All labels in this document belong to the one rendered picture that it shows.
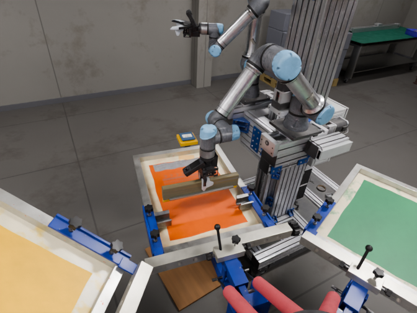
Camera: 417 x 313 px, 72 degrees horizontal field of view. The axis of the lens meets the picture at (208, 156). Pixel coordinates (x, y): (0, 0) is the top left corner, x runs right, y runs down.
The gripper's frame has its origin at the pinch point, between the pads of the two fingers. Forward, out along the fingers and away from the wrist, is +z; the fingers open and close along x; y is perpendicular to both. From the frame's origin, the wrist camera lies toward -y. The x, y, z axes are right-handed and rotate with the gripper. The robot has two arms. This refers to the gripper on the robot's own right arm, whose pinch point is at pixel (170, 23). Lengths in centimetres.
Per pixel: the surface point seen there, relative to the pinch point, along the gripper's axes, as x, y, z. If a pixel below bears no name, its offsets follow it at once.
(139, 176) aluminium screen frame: -84, 58, 14
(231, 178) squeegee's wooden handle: -98, 42, -37
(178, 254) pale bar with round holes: -140, 45, -11
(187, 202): -102, 59, -14
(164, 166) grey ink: -71, 62, 1
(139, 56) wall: 261, 144, 74
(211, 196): -97, 60, -27
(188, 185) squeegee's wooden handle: -105, 40, -15
